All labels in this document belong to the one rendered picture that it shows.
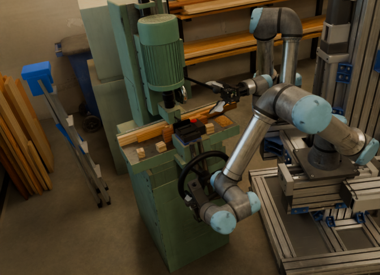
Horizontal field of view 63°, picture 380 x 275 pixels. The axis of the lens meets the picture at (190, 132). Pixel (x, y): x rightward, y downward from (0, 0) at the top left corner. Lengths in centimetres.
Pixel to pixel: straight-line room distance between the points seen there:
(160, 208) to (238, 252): 71
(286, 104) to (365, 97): 67
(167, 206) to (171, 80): 67
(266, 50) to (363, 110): 55
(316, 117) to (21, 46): 334
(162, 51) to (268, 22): 52
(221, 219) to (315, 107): 46
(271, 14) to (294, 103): 65
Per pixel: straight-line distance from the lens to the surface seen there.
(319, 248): 201
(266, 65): 175
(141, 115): 176
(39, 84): 211
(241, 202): 112
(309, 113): 100
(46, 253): 252
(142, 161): 147
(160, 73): 143
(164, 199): 167
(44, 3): 377
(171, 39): 139
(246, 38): 391
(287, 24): 156
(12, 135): 274
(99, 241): 242
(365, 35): 152
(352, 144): 131
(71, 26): 380
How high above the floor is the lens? 178
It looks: 33 degrees down
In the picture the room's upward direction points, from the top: 6 degrees counter-clockwise
